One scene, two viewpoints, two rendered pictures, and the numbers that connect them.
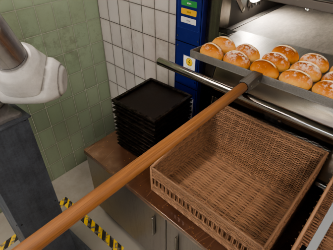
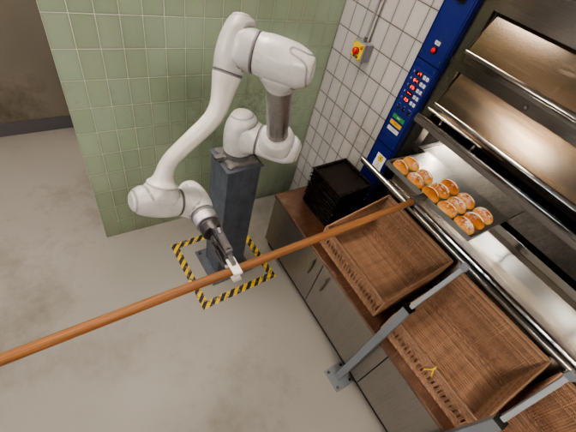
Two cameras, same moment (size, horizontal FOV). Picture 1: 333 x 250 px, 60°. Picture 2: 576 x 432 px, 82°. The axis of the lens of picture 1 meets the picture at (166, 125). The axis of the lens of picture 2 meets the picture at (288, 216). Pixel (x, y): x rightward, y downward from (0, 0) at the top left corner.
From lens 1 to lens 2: 0.74 m
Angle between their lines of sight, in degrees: 8
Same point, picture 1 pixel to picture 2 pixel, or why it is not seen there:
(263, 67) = (430, 193)
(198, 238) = (342, 285)
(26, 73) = (283, 146)
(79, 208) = (313, 239)
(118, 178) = (332, 232)
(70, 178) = not seen: hidden behind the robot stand
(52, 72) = (296, 148)
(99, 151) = (286, 200)
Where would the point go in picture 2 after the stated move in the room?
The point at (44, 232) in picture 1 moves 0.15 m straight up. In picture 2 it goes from (298, 244) to (309, 217)
